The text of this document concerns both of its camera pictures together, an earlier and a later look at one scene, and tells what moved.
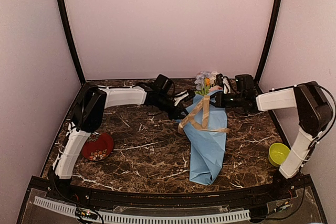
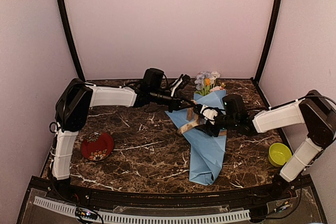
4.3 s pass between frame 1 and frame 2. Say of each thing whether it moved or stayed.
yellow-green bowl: stayed
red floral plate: stayed
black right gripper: moved
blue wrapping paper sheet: moved
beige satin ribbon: moved
